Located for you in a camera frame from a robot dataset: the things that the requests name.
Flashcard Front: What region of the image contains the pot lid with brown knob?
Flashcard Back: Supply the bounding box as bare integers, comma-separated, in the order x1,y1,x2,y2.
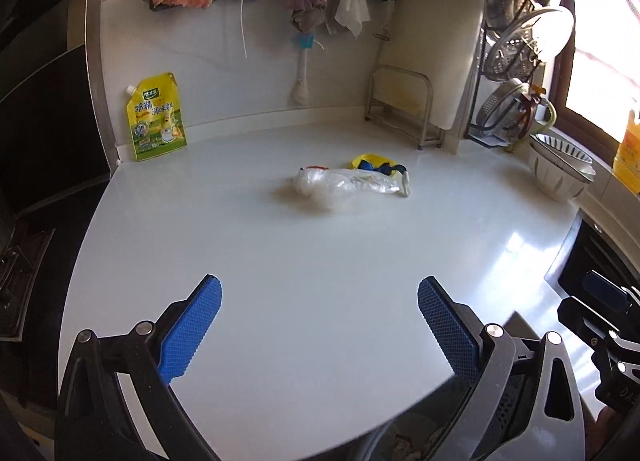
475,78,548,137

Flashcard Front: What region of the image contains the white leaf-pattern bowl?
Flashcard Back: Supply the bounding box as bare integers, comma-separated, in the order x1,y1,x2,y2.
527,141,596,200

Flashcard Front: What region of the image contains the blue plastic piece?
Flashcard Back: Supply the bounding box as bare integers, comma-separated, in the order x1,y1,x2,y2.
361,160,403,178

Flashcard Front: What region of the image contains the steel steamer plate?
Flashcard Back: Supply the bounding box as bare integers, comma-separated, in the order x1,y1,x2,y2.
487,6,576,83

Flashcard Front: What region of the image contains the white cutting board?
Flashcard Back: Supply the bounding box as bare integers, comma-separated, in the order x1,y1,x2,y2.
432,0,488,129

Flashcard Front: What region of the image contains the black wire lid rack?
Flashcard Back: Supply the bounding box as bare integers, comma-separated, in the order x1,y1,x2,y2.
465,26,531,147

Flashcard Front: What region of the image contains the yellow green seasoning pouch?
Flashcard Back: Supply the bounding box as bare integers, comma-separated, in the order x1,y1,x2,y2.
124,72,188,162

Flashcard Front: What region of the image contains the black kitchen sink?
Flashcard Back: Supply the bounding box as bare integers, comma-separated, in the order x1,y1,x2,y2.
545,208,640,302

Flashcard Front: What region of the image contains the metal cutting board rack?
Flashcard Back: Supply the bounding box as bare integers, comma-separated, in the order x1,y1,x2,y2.
365,66,446,149

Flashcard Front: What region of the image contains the yellow detergent bottle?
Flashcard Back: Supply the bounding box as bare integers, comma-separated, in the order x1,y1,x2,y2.
612,108,640,194

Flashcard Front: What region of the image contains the yellow plastic lid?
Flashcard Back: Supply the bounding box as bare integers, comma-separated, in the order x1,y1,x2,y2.
351,154,390,170

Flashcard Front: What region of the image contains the clear plastic bag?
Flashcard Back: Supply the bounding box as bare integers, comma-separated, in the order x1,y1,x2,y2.
292,167,403,209

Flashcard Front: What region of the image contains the white blue bottle brush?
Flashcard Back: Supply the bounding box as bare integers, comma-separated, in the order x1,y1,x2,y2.
292,31,316,104

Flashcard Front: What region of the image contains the window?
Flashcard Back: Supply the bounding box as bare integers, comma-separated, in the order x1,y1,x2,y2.
560,0,640,142

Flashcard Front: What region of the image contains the white hanging peeler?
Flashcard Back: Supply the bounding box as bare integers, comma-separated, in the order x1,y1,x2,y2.
377,0,396,42

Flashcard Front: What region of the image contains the white plastic straw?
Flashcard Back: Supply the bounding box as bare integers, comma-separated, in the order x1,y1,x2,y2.
238,0,249,59

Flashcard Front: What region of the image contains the white cloth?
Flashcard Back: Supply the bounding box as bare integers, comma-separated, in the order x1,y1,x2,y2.
334,0,372,39

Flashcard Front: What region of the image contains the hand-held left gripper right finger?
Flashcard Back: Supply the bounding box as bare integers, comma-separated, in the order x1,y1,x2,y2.
417,275,587,461

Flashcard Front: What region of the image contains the pale green mug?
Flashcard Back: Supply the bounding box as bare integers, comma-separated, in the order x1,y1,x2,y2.
530,86,557,135

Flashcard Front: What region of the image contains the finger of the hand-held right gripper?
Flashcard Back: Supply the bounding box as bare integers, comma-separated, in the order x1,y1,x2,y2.
582,269,640,314
556,293,626,349

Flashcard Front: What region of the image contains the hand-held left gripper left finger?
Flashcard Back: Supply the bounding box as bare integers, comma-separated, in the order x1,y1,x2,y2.
54,274,224,461

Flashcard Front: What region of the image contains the black gas stove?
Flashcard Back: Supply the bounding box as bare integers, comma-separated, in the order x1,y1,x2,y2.
0,214,58,342

